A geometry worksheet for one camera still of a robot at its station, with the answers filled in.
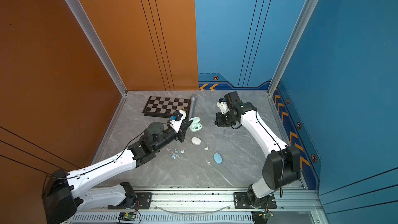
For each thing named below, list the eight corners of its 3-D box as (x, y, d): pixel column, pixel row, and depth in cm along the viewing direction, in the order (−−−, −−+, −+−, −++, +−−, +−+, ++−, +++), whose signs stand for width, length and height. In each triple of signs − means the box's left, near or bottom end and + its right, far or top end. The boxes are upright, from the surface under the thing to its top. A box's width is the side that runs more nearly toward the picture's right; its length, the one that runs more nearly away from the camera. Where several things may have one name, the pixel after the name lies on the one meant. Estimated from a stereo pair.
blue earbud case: (217, 165, 86) (218, 164, 84) (211, 156, 90) (212, 154, 88) (223, 162, 87) (224, 160, 86) (217, 152, 91) (218, 151, 89)
